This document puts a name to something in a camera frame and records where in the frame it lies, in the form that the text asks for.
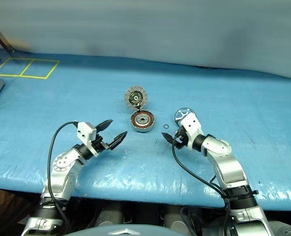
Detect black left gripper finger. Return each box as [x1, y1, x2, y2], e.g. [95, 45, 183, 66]
[108, 131, 128, 150]
[95, 119, 114, 132]

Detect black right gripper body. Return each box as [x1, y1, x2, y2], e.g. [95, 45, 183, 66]
[174, 125, 190, 150]

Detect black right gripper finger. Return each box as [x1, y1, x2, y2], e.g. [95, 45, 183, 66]
[161, 132, 176, 145]

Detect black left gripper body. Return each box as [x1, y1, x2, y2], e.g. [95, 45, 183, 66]
[92, 132, 112, 153]

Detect motor rotor ring housing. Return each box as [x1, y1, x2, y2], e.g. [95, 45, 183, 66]
[130, 110, 156, 133]

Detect round silver metal disc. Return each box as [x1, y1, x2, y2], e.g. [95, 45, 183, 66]
[124, 85, 149, 109]

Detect silver spoked motor end cap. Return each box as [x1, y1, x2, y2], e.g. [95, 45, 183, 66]
[174, 107, 198, 127]

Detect blue plastic table cover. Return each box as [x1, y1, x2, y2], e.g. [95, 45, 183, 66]
[0, 48, 291, 212]

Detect grey rounded cylinder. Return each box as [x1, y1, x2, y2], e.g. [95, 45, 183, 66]
[164, 205, 185, 228]
[96, 201, 123, 227]

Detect yellow tape double square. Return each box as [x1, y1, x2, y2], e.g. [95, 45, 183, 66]
[0, 58, 61, 80]

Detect blue-grey robot torso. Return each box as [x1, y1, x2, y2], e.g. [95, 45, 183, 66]
[69, 222, 205, 236]

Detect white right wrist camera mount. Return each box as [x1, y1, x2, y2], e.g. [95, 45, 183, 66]
[178, 115, 205, 151]

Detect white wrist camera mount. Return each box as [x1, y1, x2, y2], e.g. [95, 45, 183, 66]
[76, 121, 100, 158]
[178, 115, 205, 151]

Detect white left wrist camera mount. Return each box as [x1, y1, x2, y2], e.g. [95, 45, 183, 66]
[76, 121, 100, 158]

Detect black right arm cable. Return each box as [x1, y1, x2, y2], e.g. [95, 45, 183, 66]
[172, 131, 234, 236]

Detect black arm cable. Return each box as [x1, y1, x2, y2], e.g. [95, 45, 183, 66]
[172, 131, 234, 236]
[47, 120, 79, 234]

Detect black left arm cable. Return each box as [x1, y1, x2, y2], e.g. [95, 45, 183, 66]
[47, 120, 79, 234]

